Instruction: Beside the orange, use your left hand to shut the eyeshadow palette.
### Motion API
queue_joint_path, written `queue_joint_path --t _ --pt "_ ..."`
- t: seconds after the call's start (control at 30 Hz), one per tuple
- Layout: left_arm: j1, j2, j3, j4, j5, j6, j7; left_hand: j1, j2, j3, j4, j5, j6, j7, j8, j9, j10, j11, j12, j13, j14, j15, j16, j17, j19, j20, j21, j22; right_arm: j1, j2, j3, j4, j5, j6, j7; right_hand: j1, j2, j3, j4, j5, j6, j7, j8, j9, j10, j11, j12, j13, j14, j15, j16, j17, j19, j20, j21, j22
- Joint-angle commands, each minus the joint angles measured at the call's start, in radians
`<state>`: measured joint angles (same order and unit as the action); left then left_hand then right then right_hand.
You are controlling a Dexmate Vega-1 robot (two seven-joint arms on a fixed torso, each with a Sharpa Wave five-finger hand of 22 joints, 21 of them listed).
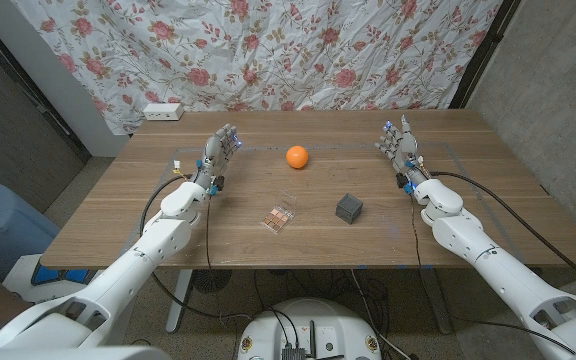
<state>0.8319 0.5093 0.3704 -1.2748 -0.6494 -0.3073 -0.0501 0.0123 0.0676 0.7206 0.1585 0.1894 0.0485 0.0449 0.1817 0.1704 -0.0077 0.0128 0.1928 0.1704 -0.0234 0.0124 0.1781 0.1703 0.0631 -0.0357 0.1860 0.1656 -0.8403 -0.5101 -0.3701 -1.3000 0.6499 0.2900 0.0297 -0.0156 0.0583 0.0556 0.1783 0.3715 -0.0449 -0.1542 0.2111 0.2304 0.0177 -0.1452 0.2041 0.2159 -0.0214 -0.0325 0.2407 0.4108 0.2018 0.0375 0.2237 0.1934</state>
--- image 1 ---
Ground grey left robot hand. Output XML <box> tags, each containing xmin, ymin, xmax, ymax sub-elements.
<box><xmin>190</xmin><ymin>123</ymin><xmax>243</xmax><ymax>196</ymax></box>

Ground grey table leg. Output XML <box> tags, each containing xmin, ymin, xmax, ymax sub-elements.
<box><xmin>420</xmin><ymin>267</ymin><xmax>454</xmax><ymax>335</ymax></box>

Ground white power strip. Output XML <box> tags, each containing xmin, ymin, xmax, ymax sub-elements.
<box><xmin>142</xmin><ymin>102</ymin><xmax>185</xmax><ymax>122</ymax></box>

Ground dark grey cube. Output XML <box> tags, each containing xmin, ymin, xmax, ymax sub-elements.
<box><xmin>335</xmin><ymin>192</ymin><xmax>364</xmax><ymax>225</ymax></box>

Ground black round floor disc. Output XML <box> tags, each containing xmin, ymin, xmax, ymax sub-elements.
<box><xmin>191</xmin><ymin>269</ymin><xmax>233</xmax><ymax>294</ymax></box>

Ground orange fruit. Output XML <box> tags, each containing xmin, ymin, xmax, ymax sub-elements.
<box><xmin>285</xmin><ymin>145</ymin><xmax>310</xmax><ymax>170</ymax></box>

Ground black backdrop stand pole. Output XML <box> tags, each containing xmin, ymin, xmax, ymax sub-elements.
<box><xmin>448</xmin><ymin>0</ymin><xmax>522</xmax><ymax>110</ymax></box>

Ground white table leg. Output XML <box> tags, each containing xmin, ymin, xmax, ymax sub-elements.
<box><xmin>165</xmin><ymin>269</ymin><xmax>194</xmax><ymax>334</ymax></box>

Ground blue plastic bin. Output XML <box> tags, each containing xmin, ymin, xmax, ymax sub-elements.
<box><xmin>0</xmin><ymin>183</ymin><xmax>62</xmax><ymax>281</ymax></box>

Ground white robot torso base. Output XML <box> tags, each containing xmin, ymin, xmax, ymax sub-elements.
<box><xmin>236</xmin><ymin>298</ymin><xmax>383</xmax><ymax>360</ymax></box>

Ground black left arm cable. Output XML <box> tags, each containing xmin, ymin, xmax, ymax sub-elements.
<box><xmin>139</xmin><ymin>173</ymin><xmax>254</xmax><ymax>321</ymax></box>

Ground floral backdrop cloth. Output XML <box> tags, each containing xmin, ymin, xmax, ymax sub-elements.
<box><xmin>10</xmin><ymin>0</ymin><xmax>504</xmax><ymax>136</ymax></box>

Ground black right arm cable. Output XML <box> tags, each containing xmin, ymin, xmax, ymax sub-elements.
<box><xmin>430</xmin><ymin>170</ymin><xmax>576</xmax><ymax>296</ymax></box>

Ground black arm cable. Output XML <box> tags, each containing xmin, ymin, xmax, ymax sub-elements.
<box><xmin>430</xmin><ymin>170</ymin><xmax>576</xmax><ymax>296</ymax></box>
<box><xmin>139</xmin><ymin>173</ymin><xmax>254</xmax><ymax>321</ymax></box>

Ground white floor cable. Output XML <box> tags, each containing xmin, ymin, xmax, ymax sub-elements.
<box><xmin>350</xmin><ymin>269</ymin><xmax>412</xmax><ymax>360</ymax></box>

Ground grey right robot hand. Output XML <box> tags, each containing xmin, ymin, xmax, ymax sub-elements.
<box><xmin>374</xmin><ymin>114</ymin><xmax>433</xmax><ymax>191</ymax></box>

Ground clear eyeshadow palette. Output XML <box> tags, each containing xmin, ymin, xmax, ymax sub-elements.
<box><xmin>260</xmin><ymin>189</ymin><xmax>299</xmax><ymax>235</ymax></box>

